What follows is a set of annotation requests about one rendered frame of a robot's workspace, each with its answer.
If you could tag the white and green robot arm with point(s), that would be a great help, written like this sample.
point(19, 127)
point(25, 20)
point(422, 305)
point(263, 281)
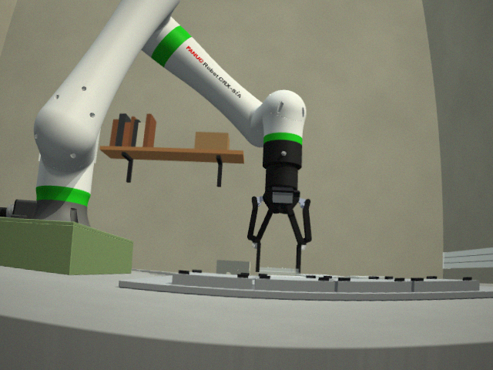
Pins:
point(67, 126)

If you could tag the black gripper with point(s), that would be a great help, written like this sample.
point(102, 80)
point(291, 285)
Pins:
point(282, 176)

